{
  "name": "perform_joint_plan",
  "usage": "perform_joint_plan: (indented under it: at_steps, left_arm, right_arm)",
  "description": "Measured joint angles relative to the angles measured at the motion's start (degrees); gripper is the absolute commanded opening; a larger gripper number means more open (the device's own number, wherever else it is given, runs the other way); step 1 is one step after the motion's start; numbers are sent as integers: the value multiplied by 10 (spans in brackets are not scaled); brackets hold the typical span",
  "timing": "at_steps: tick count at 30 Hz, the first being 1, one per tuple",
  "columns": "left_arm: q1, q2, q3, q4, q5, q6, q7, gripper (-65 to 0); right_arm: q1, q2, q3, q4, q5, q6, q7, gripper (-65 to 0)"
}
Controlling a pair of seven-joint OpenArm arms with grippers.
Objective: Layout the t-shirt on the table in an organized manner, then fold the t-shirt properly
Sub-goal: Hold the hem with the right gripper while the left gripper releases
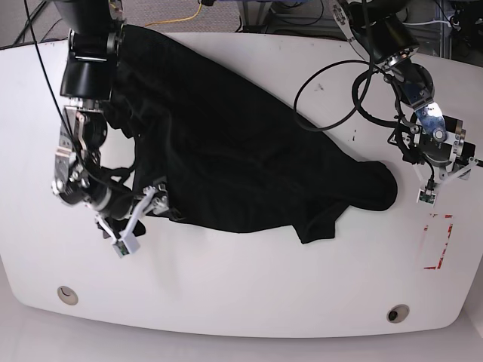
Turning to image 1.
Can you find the right table grommet hole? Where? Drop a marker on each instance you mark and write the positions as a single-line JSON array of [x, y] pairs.
[[398, 314]]

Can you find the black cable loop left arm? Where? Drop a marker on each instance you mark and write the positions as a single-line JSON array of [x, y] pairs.
[[324, 101]]

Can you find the black t-shirt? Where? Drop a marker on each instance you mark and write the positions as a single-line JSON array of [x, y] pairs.
[[232, 156]]

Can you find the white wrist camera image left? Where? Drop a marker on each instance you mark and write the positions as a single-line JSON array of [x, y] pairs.
[[126, 246]]

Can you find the aluminium frame stand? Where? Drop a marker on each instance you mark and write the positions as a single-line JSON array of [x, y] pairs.
[[253, 15]]

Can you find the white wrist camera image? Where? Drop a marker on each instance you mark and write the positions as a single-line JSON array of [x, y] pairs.
[[427, 197], [126, 246]]

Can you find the black robot arm image left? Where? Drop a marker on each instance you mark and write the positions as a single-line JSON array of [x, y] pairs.
[[96, 31]]

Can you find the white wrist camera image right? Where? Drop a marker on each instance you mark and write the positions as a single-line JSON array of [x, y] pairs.
[[427, 197]]

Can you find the table grommet hole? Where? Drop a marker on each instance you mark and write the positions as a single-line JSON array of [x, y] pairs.
[[67, 295], [398, 314]]

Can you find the red tape rectangle marking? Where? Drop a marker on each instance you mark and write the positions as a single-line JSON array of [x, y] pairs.
[[436, 236]]

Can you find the left table grommet hole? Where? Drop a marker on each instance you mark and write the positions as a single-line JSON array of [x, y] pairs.
[[67, 295]]

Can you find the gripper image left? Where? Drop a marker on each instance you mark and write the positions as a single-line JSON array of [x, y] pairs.
[[116, 209]]

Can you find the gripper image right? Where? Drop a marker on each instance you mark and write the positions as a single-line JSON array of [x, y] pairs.
[[448, 161]]

